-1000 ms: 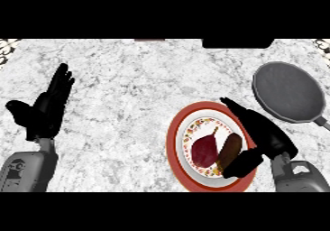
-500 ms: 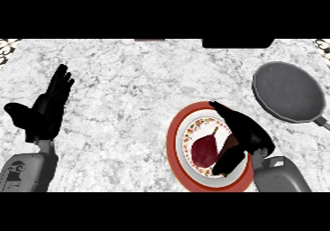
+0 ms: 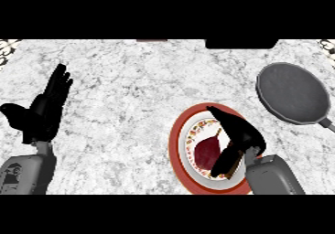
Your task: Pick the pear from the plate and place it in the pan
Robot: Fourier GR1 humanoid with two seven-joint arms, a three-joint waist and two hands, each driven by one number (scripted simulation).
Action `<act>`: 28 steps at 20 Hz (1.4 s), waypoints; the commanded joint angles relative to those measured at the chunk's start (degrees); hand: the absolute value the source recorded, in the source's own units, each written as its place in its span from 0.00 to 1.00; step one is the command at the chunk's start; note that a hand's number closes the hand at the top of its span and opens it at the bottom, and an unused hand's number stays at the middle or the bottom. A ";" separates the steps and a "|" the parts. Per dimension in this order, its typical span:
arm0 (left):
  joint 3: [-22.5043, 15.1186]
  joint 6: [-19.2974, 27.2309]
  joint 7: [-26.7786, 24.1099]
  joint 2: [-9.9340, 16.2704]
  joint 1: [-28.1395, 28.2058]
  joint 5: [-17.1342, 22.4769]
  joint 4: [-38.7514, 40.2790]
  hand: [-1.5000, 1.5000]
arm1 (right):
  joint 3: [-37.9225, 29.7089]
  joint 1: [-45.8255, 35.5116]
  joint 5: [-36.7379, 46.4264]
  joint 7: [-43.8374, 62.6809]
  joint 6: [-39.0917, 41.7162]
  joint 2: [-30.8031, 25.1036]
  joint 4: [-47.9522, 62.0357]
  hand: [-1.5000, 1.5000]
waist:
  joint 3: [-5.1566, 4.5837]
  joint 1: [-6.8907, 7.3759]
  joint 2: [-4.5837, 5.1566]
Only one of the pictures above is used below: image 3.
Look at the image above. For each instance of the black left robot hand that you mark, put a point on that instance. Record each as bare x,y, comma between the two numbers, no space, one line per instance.
43,112

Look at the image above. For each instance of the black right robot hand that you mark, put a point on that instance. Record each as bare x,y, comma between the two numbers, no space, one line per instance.
239,131

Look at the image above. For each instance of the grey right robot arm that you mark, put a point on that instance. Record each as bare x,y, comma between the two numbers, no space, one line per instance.
271,175

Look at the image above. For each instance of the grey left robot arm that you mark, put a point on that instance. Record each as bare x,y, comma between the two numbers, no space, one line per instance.
25,175

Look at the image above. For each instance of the dark red pear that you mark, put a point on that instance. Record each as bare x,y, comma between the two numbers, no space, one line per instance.
205,152

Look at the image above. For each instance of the dark grey frying pan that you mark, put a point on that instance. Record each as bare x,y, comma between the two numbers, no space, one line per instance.
291,94

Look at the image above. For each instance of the red-rimmed white plate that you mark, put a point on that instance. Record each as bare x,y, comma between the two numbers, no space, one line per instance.
199,179

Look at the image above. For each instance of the black appliance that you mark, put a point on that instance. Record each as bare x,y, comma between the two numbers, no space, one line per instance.
240,43

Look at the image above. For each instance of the brown flat object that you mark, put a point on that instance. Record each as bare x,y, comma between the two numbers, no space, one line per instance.
150,40

